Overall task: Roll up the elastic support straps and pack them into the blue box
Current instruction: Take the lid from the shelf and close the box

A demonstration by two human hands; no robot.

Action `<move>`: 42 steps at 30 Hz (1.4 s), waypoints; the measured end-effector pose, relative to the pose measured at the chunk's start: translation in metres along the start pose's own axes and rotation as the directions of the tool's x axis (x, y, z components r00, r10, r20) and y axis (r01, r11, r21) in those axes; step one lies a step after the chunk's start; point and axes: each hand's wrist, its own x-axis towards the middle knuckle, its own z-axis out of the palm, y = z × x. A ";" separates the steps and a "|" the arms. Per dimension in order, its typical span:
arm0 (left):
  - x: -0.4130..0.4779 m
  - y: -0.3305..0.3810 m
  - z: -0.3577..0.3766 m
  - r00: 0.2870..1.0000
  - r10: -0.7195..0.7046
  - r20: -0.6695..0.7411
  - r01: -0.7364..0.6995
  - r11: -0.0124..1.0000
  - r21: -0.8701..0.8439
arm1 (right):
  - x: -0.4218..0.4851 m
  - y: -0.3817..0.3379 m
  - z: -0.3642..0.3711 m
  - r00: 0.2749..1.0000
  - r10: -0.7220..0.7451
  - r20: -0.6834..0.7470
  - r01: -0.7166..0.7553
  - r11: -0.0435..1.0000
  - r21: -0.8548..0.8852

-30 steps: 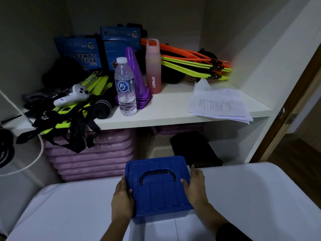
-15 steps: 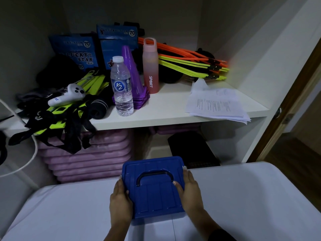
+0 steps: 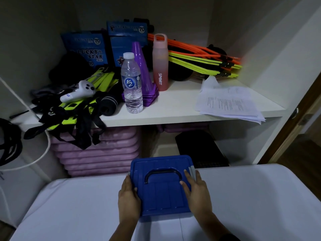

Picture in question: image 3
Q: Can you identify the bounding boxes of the white handheld controller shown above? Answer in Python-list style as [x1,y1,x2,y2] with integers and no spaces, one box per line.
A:
[60,80,96,103]

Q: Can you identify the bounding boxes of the person's right forearm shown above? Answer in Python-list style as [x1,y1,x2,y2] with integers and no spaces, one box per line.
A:
[200,213,241,241]

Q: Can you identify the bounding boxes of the black round bag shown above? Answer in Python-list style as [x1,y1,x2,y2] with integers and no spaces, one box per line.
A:
[168,65,194,82]

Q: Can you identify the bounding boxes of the black yellow suspension straps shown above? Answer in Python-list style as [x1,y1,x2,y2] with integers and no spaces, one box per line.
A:
[24,69,120,150]

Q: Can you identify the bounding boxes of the thick white cable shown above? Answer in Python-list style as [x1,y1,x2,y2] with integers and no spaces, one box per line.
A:
[0,77,51,172]

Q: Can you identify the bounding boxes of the small blue package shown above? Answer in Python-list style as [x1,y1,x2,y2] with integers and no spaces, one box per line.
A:
[61,30,109,69]

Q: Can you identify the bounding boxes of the wooden door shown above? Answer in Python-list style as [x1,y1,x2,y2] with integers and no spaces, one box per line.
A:
[258,72,321,165]

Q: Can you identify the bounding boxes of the black chair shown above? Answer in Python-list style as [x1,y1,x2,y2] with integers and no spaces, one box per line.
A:
[175,130,230,169]

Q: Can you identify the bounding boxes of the pink sport bottle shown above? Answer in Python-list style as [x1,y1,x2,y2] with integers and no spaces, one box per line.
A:
[152,33,169,92]

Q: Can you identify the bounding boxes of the white shelf unit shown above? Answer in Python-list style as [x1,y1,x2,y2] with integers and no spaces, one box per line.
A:
[0,0,321,224]

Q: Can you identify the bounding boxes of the person's right hand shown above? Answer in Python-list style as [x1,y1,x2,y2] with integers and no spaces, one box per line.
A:
[180,169,213,220]

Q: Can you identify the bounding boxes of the black coiled cable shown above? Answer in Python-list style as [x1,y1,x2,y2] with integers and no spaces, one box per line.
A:
[0,118,23,166]

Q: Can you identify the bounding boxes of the person's left hand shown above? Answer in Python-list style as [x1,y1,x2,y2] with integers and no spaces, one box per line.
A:
[118,175,142,225]

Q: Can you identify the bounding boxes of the black cylindrical roller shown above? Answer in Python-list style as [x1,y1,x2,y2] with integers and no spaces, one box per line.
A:
[100,96,120,116]

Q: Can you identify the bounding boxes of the yellow orange agility ladder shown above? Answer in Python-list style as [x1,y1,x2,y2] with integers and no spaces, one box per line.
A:
[147,33,243,79]

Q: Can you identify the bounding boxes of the blue bin lid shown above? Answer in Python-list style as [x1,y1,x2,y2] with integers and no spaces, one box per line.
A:
[130,155,195,217]

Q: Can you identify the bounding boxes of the white paper sheets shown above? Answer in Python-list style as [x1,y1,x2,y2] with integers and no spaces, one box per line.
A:
[195,75,266,125]

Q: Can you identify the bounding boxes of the black cloth bag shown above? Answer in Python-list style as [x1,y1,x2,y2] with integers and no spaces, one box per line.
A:
[48,51,93,86]

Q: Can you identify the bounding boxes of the stack of pink mats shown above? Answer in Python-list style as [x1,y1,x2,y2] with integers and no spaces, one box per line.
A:
[155,122,210,133]
[50,127,140,177]

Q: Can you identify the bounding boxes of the clear plastic water bottle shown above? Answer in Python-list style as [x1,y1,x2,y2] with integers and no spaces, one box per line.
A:
[121,52,144,114]

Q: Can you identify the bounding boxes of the large blue package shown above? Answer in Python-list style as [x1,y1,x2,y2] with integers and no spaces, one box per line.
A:
[106,18,154,68]

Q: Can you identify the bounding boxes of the metal door knob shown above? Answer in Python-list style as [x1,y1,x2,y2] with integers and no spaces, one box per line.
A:
[291,107,311,123]

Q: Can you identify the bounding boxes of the purple bottle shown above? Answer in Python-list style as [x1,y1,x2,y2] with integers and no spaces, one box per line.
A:
[121,42,160,107]

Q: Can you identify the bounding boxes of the person's left forearm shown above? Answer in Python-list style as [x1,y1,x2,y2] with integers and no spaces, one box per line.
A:
[109,218,138,241]

